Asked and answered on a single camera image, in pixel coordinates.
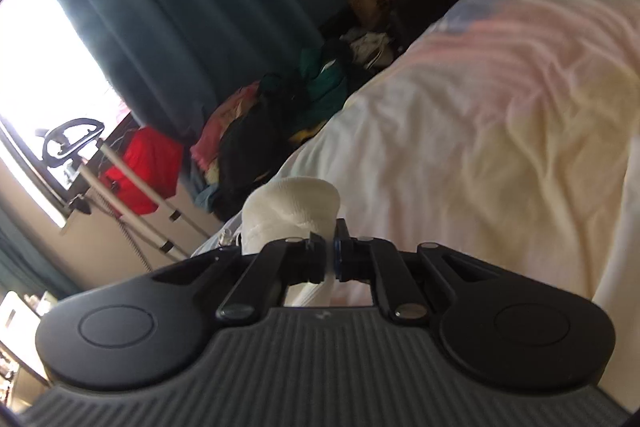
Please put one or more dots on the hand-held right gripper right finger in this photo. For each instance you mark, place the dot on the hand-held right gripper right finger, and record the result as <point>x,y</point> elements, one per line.
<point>342,257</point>

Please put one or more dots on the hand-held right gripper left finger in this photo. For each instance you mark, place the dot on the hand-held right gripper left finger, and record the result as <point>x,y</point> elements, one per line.
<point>316,257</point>

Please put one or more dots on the white sock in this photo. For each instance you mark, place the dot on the white sock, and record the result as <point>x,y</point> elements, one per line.
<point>295,207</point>

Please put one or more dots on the pile of mixed clothes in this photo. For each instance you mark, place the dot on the pile of mixed clothes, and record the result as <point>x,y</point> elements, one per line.
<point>280,117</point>

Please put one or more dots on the bed with pastel sheet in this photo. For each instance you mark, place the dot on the bed with pastel sheet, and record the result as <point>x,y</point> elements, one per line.
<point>475,117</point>

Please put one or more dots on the red bag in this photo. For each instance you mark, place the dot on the red bag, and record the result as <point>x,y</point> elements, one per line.
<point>142,169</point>

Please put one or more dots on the garment steamer stand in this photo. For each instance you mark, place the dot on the garment steamer stand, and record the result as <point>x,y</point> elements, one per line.
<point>115,187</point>

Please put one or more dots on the teal curtain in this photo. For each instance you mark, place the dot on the teal curtain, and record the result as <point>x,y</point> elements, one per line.
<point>190,7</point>

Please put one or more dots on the window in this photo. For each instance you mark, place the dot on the window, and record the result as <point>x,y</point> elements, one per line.
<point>50,77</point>

